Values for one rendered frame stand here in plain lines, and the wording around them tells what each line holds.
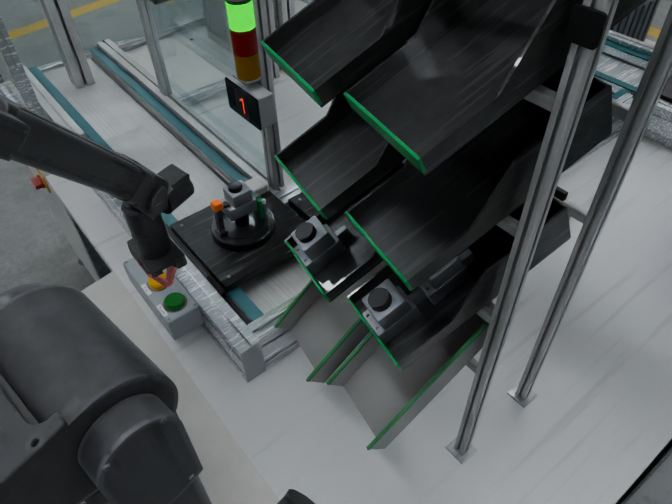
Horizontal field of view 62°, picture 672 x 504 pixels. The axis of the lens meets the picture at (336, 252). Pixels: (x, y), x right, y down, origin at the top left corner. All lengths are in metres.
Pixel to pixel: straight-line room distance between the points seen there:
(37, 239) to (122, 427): 2.76
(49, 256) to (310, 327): 2.01
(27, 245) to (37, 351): 2.72
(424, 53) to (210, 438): 0.77
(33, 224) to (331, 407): 2.25
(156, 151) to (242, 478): 0.95
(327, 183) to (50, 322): 0.51
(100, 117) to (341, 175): 1.22
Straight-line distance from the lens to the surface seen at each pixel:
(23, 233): 3.06
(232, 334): 1.09
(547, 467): 1.10
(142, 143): 1.70
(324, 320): 0.99
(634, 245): 1.52
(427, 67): 0.60
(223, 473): 1.07
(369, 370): 0.94
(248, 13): 1.13
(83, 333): 0.27
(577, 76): 0.54
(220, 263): 1.20
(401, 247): 0.65
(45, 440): 0.25
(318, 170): 0.75
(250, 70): 1.17
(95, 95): 1.98
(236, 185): 1.18
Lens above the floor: 1.82
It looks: 46 degrees down
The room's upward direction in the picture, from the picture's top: 2 degrees counter-clockwise
